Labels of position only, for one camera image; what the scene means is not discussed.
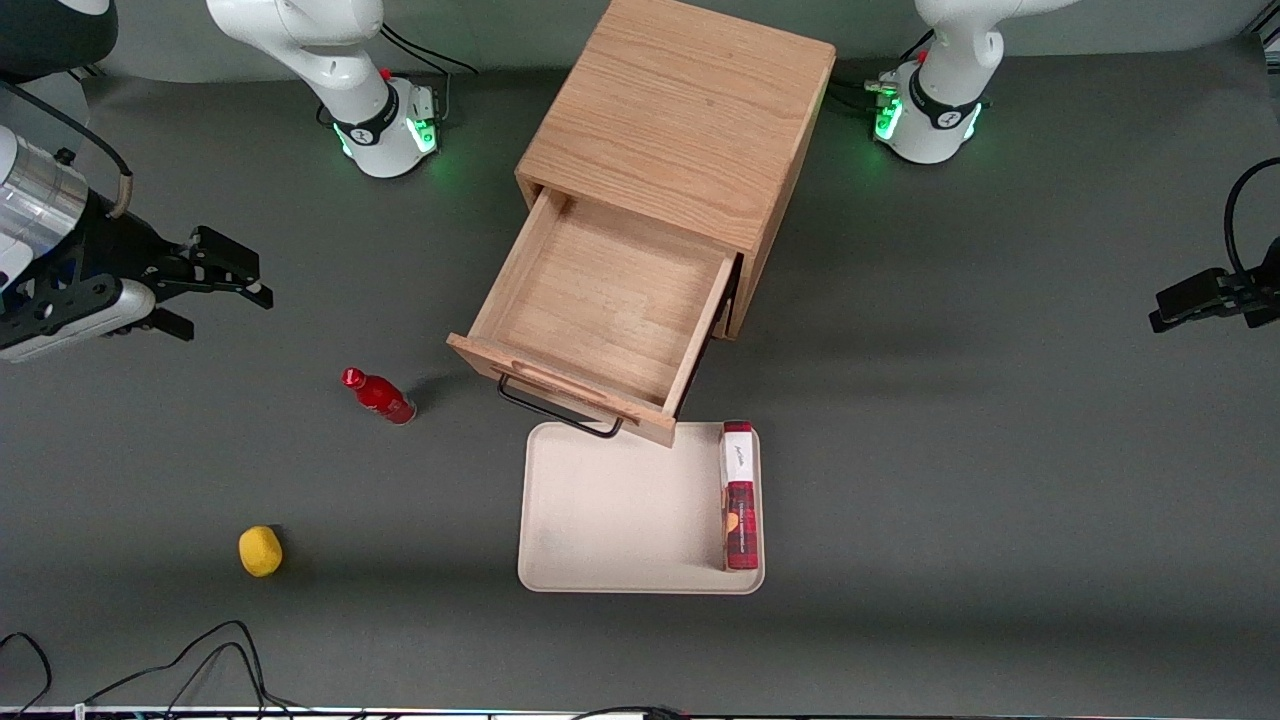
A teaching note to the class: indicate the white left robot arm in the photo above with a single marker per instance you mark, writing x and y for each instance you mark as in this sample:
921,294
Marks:
945,100

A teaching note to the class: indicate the red bottle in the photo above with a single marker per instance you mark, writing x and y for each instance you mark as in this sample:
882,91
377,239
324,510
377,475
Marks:
382,398

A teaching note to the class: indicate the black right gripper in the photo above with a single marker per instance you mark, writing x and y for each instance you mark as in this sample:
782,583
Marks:
118,244

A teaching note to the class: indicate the red and white snack box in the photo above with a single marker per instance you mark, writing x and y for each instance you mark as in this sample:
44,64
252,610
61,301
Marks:
740,520

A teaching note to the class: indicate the wooden drawer cabinet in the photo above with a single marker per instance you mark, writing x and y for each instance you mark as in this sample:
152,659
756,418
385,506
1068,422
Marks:
680,110

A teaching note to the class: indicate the beige tray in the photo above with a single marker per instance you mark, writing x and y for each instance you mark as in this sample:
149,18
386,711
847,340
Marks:
620,520

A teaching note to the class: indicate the yellow lemon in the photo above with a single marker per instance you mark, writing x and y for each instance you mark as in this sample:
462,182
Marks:
260,551

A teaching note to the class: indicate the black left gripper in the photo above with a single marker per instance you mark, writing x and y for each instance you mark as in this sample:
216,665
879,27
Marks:
1262,287

